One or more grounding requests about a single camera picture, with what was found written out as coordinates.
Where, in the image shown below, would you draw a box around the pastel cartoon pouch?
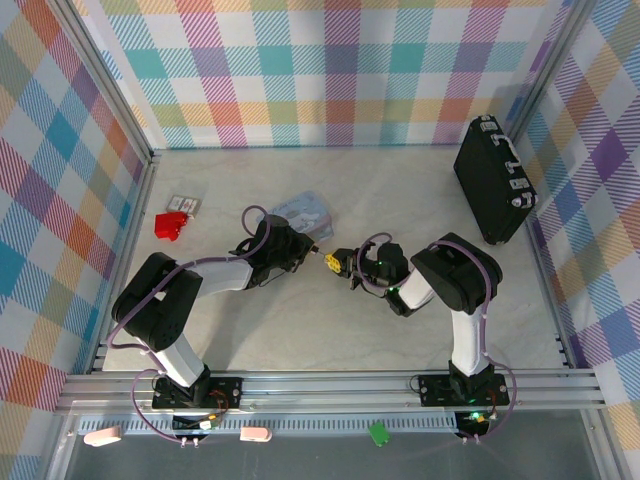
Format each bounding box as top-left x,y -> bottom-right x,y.
254,192 -> 335,241

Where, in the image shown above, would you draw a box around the small card packet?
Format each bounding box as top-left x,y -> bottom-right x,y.
167,195 -> 202,217

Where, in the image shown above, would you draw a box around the red plastic block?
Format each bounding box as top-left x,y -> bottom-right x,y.
153,210 -> 189,244

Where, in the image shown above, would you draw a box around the black briefcase silver latches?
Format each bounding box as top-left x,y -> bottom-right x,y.
452,114 -> 541,247

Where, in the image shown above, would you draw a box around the green plastic clip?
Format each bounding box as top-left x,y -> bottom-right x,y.
367,421 -> 392,446

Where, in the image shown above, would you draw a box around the pink plastic clip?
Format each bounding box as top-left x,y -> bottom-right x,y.
82,424 -> 124,447
238,425 -> 274,444

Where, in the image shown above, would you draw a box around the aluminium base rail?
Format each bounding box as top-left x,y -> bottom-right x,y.
54,369 -> 606,416

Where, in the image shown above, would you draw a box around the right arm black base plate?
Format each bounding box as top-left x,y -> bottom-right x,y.
418,373 -> 511,407

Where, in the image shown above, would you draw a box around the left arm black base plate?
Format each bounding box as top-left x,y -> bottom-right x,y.
152,375 -> 245,411

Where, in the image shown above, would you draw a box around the grey slotted cable duct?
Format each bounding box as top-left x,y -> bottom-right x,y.
77,417 -> 461,437

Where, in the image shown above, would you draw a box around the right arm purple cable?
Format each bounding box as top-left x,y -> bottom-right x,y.
355,232 -> 521,445

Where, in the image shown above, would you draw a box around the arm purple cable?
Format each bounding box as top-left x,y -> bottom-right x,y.
107,204 -> 275,446
355,232 -> 521,445

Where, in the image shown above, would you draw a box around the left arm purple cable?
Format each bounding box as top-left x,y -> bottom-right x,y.
107,204 -> 275,446

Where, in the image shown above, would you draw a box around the aluminium frame post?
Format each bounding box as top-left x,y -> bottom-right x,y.
47,0 -> 159,166
502,0 -> 601,146

